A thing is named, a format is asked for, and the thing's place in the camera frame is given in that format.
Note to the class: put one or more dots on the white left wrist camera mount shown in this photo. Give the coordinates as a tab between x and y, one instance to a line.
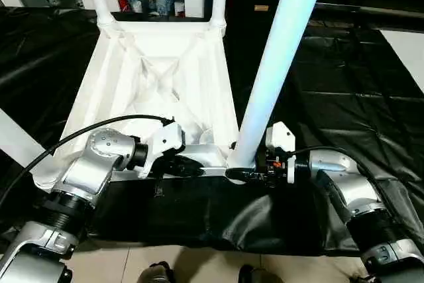
165	137

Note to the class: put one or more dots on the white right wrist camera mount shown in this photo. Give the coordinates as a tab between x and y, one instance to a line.
281	137

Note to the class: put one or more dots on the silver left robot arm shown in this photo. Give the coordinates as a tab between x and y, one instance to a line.
86	170

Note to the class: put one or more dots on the white plastic stool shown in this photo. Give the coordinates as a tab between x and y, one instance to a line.
132	81

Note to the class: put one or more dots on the black glossy mat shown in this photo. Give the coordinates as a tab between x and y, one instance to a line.
348	97

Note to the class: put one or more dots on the black horizontal bar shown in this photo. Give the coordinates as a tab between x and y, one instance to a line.
371	10

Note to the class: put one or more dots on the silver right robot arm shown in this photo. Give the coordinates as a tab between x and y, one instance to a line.
351	190

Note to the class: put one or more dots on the small yellow label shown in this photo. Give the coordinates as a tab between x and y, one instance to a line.
261	7

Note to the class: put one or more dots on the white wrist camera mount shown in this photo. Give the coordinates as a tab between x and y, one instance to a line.
165	137
281	137

